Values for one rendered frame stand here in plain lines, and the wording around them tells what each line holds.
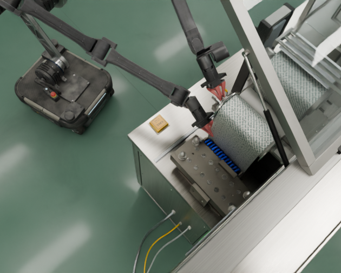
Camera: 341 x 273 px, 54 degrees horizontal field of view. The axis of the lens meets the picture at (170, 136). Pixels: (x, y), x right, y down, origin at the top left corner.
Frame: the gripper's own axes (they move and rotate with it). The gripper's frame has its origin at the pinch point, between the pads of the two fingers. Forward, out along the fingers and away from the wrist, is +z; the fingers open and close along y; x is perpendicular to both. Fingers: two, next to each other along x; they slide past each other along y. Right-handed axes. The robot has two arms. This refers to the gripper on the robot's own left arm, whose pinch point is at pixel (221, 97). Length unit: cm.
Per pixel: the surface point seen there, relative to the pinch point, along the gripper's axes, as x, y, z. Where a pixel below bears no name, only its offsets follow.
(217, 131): -2.7, 7.2, 12.5
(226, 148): -3.5, 6.7, 22.2
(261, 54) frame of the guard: 59, 24, -24
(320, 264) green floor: -34, -38, 156
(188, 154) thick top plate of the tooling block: -13.8, 19.9, 17.9
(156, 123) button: -37.2, 17.5, 4.2
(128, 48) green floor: -172, -44, -28
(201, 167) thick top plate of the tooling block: -8.8, 19.3, 24.4
